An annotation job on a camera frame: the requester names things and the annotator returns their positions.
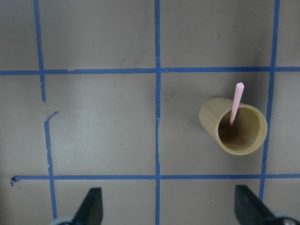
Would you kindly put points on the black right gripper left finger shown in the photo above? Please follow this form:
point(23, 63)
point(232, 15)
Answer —
point(90, 211)

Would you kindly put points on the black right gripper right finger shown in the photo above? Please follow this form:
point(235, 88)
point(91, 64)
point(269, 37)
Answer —
point(249, 210)

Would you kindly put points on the pink chopstick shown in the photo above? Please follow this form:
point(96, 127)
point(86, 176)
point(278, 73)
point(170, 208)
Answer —
point(236, 101)

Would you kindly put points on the bamboo cylinder holder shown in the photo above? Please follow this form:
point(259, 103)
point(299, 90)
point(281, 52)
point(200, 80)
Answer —
point(247, 133)

